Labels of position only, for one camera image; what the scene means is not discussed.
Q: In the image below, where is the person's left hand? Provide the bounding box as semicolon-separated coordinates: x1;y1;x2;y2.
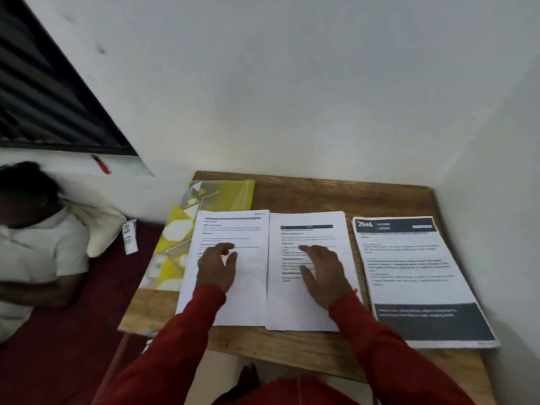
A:
196;242;239;294

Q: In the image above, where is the person's right hand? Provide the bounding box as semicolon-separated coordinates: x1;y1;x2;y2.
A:
298;244;354;312

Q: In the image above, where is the stack of printed sheets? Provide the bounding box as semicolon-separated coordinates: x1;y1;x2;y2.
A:
175;210;271;327

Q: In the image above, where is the pile of text-only sheets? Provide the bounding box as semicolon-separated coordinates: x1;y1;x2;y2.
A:
264;211;363;332

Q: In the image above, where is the yellow patterned plastic folder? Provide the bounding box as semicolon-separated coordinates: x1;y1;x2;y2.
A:
139;179;256;293

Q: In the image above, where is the blue and silver stapler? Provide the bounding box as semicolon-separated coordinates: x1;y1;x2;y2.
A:
141;330;159;355

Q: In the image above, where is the small pile of printed sheets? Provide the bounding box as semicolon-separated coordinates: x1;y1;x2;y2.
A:
352;216;501;350

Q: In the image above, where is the person's left forearm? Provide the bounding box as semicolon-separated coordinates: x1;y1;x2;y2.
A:
91;283;227;405

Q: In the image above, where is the person's red jacket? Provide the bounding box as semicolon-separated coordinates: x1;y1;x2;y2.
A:
210;375;359;405

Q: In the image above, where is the white paper label tag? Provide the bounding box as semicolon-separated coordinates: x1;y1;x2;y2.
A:
122;219;139;256

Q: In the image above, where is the white pillow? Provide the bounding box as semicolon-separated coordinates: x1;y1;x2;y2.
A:
63;200;127;259

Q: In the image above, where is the red marker on sill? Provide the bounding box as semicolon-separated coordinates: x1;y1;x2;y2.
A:
91;154;111;176

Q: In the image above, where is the maroon bed mattress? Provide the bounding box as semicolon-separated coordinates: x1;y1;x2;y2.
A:
0;221;165;405

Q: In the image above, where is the dark louvred window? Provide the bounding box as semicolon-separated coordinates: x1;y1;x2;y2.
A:
0;0;139;156

